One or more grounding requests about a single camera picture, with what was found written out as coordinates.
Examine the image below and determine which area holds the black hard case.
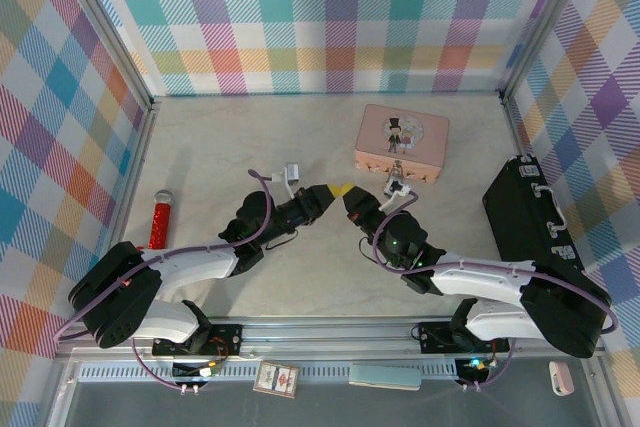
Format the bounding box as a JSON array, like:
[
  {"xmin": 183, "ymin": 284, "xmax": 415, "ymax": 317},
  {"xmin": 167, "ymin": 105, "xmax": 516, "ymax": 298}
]
[{"xmin": 481, "ymin": 153, "xmax": 612, "ymax": 309}]

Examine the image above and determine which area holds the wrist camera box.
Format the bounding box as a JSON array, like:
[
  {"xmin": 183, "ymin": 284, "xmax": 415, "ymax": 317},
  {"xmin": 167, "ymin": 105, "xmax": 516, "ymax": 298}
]
[
  {"xmin": 381, "ymin": 177, "xmax": 419, "ymax": 201},
  {"xmin": 281, "ymin": 162, "xmax": 305, "ymax": 186}
]

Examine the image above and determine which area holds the small pink white device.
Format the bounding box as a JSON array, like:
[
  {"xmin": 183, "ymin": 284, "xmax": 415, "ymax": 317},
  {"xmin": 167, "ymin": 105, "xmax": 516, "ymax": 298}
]
[{"xmin": 547, "ymin": 360, "xmax": 575, "ymax": 397}]

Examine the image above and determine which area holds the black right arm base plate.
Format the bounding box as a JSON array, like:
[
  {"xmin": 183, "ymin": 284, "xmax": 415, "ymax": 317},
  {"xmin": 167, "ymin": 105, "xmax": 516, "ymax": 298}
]
[{"xmin": 417, "ymin": 320, "xmax": 512, "ymax": 354}]

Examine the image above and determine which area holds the playing card deck box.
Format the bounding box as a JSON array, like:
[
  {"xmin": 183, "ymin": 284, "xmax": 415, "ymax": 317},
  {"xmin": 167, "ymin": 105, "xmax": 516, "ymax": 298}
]
[{"xmin": 253, "ymin": 360, "xmax": 300, "ymax": 395}]

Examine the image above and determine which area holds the pink cartoon tin box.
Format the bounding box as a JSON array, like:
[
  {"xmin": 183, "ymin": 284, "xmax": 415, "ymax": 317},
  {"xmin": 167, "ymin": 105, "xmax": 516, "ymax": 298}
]
[{"xmin": 352, "ymin": 103, "xmax": 451, "ymax": 185}]

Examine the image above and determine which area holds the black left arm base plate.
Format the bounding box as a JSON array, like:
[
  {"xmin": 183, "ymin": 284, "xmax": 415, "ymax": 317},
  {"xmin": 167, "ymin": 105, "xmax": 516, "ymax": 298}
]
[{"xmin": 151, "ymin": 323, "xmax": 244, "ymax": 357}]

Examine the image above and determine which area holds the aluminium side rail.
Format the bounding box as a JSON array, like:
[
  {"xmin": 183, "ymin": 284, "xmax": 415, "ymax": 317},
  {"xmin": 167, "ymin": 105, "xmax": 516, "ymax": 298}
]
[{"xmin": 105, "ymin": 99, "xmax": 162, "ymax": 251}]

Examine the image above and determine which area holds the grey slotted cable duct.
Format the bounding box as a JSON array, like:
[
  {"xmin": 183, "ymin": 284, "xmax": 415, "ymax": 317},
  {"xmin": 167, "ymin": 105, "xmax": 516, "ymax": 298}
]
[{"xmin": 74, "ymin": 359, "xmax": 464, "ymax": 384}]

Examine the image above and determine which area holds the aluminium frame post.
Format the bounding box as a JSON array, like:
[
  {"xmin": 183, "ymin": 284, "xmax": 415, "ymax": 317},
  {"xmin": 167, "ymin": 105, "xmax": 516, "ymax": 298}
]
[
  {"xmin": 498, "ymin": 0, "xmax": 597, "ymax": 107},
  {"xmin": 45, "ymin": 0, "xmax": 157, "ymax": 114}
]

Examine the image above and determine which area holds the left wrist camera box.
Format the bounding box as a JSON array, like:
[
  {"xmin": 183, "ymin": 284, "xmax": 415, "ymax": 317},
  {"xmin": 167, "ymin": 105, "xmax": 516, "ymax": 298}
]
[{"xmin": 281, "ymin": 162, "xmax": 305, "ymax": 186}]

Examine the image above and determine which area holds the teal flat box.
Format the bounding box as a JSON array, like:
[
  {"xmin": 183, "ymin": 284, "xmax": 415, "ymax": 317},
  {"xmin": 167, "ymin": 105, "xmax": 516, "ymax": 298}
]
[{"xmin": 347, "ymin": 361, "xmax": 422, "ymax": 392}]

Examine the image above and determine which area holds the red glitter tube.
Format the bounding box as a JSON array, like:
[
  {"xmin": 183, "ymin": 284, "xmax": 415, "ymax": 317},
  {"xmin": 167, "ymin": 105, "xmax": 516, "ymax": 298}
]
[{"xmin": 147, "ymin": 189, "xmax": 174, "ymax": 251}]

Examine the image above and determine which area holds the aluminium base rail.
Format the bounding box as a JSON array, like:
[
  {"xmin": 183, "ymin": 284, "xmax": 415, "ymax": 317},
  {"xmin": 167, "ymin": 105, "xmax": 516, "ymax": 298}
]
[{"xmin": 53, "ymin": 315, "xmax": 614, "ymax": 364}]

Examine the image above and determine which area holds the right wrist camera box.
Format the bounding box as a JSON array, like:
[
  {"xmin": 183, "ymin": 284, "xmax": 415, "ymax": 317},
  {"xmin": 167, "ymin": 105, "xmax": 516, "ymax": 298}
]
[{"xmin": 381, "ymin": 177, "xmax": 419, "ymax": 201}]

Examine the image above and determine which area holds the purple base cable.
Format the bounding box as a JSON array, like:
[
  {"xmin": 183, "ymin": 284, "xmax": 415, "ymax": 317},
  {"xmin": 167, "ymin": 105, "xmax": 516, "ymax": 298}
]
[
  {"xmin": 453, "ymin": 346, "xmax": 515, "ymax": 393},
  {"xmin": 131, "ymin": 338, "xmax": 222, "ymax": 394}
]

